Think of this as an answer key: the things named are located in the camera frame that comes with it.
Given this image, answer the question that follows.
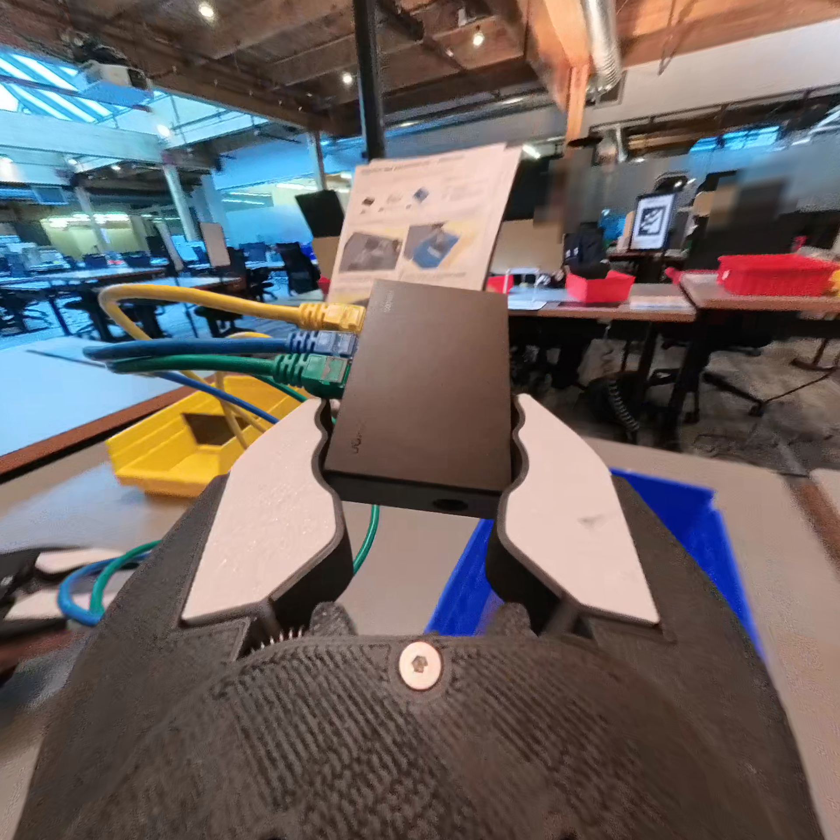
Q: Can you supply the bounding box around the ceiling projector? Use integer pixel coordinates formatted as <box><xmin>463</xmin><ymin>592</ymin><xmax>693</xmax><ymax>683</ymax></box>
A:
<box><xmin>79</xmin><ymin>60</ymin><xmax>153</xmax><ymax>94</ymax></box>

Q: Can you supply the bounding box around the large red plastic bin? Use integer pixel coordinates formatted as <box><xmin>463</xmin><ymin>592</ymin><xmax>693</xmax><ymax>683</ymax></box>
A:
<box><xmin>717</xmin><ymin>253</ymin><xmax>840</xmax><ymax>298</ymax></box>

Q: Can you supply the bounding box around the display with printed tag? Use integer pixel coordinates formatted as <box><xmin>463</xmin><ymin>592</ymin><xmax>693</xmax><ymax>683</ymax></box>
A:
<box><xmin>629</xmin><ymin>192</ymin><xmax>678</xmax><ymax>253</ymax></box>

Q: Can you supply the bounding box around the blue ethernet cable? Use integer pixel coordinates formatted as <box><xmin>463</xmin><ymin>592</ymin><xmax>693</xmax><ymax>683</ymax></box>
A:
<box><xmin>58</xmin><ymin>328</ymin><xmax>360</xmax><ymax>627</ymax></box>

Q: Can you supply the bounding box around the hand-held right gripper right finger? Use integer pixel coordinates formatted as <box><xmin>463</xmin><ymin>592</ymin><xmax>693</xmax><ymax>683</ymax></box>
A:
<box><xmin>484</xmin><ymin>392</ymin><xmax>661</xmax><ymax>634</ymax></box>

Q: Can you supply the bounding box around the black network switch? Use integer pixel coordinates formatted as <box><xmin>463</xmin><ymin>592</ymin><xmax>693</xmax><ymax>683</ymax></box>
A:
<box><xmin>322</xmin><ymin>279</ymin><xmax>514</xmax><ymax>519</ymax></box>

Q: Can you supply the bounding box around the wooden edged work table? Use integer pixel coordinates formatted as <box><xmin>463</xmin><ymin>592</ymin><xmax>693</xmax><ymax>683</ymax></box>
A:
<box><xmin>508</xmin><ymin>282</ymin><xmax>698</xmax><ymax>447</ymax></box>
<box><xmin>679</xmin><ymin>272</ymin><xmax>840</xmax><ymax>375</ymax></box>

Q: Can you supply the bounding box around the yellow ethernet cable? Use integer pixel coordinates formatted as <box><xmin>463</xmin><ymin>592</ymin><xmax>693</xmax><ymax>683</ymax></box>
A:
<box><xmin>97</xmin><ymin>283</ymin><xmax>367</xmax><ymax>454</ymax></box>

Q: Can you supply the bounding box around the large white table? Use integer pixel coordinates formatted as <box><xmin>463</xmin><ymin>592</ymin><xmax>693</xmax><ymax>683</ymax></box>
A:
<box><xmin>0</xmin><ymin>338</ymin><xmax>201</xmax><ymax>475</ymax></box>

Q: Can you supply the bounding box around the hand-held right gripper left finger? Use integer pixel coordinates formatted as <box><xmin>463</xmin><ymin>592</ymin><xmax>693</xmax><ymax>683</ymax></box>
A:
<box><xmin>178</xmin><ymin>397</ymin><xmax>357</xmax><ymax>631</ymax></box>

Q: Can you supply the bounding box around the black monitor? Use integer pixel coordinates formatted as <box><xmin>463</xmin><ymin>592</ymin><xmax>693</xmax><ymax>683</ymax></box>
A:
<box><xmin>295</xmin><ymin>190</ymin><xmax>346</xmax><ymax>238</ymax></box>

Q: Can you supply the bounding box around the blue plastic bin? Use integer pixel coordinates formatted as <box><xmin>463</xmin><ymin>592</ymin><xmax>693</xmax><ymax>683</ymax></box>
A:
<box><xmin>425</xmin><ymin>467</ymin><xmax>765</xmax><ymax>657</ymax></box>

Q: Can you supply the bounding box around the green ethernet cable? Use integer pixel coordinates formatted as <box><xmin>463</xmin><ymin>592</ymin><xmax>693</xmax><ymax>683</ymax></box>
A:
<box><xmin>88</xmin><ymin>352</ymin><xmax>382</xmax><ymax>624</ymax></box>

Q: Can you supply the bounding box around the small red plastic bin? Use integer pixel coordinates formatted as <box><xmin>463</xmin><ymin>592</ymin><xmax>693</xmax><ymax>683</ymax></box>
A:
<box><xmin>564</xmin><ymin>269</ymin><xmax>636</xmax><ymax>304</ymax></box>

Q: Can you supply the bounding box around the silver ventilation duct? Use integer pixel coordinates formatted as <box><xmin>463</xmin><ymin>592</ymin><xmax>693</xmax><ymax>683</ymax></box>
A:
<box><xmin>581</xmin><ymin>0</ymin><xmax>624</xmax><ymax>99</ymax></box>

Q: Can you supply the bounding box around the black office chair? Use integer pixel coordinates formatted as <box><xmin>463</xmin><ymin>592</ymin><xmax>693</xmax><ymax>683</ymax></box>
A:
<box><xmin>276</xmin><ymin>241</ymin><xmax>322</xmax><ymax>296</ymax></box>

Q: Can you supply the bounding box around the black support pole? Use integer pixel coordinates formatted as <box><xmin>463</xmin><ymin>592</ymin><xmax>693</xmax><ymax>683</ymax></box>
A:
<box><xmin>353</xmin><ymin>0</ymin><xmax>387</xmax><ymax>161</ymax></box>

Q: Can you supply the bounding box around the printed instruction sheet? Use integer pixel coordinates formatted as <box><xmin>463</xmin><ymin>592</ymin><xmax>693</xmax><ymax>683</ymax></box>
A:
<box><xmin>327</xmin><ymin>143</ymin><xmax>522</xmax><ymax>306</ymax></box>

